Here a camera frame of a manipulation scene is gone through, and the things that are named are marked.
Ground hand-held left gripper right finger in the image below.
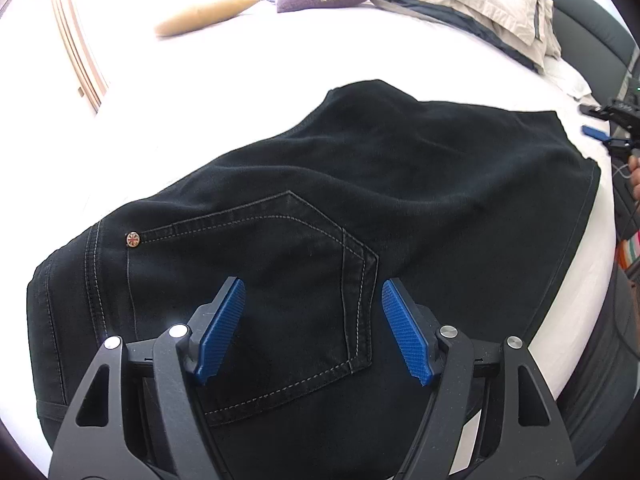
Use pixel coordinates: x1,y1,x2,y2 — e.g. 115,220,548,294
381,278,593,480

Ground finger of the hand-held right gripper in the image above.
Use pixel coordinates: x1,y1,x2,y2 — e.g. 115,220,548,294
579,100,640,125
581,125,640,155

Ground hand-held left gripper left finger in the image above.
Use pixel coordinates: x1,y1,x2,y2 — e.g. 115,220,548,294
47,276,248,480

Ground black denim pants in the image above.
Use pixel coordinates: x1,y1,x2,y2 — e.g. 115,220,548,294
26,79,602,480

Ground white pillow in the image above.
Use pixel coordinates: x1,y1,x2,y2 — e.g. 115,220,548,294
542,55,593,101

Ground person's striped garment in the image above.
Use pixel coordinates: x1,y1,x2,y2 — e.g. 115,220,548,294
617,230,640,281

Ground bed with white sheet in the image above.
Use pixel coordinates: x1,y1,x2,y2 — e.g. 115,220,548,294
0,0,621,461

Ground yellow pillow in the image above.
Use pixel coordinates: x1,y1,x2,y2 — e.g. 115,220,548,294
154,0,261,37

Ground beige curtain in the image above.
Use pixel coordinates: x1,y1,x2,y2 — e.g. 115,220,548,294
45,0,111,113

